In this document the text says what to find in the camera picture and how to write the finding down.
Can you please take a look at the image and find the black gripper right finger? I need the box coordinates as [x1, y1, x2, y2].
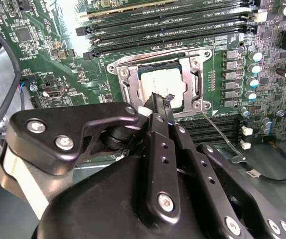
[164, 95, 286, 239]

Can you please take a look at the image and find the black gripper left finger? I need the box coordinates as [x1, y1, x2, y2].
[0, 92, 182, 221]

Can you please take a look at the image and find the CPU with silver top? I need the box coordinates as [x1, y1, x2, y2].
[139, 65, 191, 112]

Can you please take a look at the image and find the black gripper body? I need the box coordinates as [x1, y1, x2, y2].
[33, 154, 225, 239]

